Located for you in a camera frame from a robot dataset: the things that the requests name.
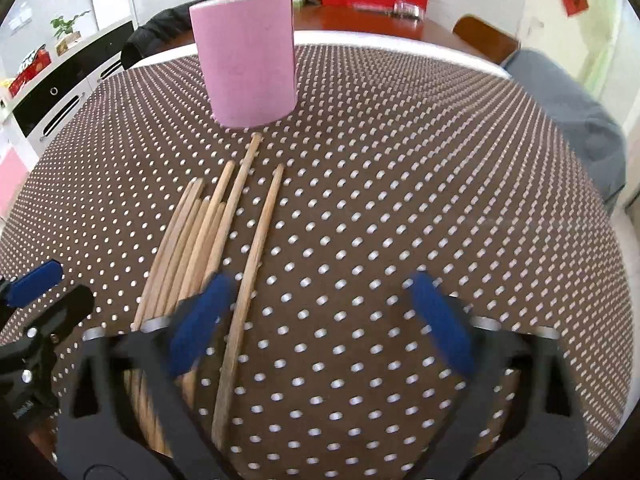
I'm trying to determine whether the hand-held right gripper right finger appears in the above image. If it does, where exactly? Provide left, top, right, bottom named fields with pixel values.
left=410, top=271, right=591, bottom=466

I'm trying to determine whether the brown wooden chair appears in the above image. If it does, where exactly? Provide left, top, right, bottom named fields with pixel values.
left=452, top=15, right=519, bottom=66

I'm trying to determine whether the white black sideboard cabinet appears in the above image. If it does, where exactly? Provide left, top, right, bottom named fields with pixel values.
left=0, top=15, right=136, bottom=162

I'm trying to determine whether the brown polka dot tablecloth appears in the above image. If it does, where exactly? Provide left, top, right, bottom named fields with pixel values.
left=0, top=42, right=633, bottom=480

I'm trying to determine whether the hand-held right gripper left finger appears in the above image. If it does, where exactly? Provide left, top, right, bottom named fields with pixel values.
left=57, top=272, right=237, bottom=466

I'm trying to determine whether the red storage box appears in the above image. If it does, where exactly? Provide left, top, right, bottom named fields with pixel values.
left=7, top=50, right=53, bottom=96

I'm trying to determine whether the bunch of wooden chopsticks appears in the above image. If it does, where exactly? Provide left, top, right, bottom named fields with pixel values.
left=129, top=132, right=266, bottom=461

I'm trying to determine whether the wooden chopstick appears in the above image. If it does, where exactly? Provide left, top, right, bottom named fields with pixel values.
left=211, top=162, right=286, bottom=453

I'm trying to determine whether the grey jacket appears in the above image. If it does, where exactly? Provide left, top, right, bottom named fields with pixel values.
left=501, top=49, right=629, bottom=207

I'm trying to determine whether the small potted plant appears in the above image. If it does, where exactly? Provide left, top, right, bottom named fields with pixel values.
left=50, top=10, right=94, bottom=56

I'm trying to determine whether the white patterned table cover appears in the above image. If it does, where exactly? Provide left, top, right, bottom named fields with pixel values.
left=122, top=29, right=512, bottom=79

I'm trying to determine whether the white double wall switch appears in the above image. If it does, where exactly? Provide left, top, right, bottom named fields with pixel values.
left=7, top=7, right=34, bottom=31

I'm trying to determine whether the black jacket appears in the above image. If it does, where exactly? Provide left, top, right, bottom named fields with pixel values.
left=122, top=0, right=213, bottom=69

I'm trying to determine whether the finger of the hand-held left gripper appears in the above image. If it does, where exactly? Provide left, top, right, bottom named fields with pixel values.
left=0, top=260, right=63, bottom=311
left=0, top=285, right=96, bottom=376

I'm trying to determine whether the pink cylindrical chopstick holder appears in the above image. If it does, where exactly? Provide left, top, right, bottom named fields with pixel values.
left=190, top=0, right=299, bottom=128

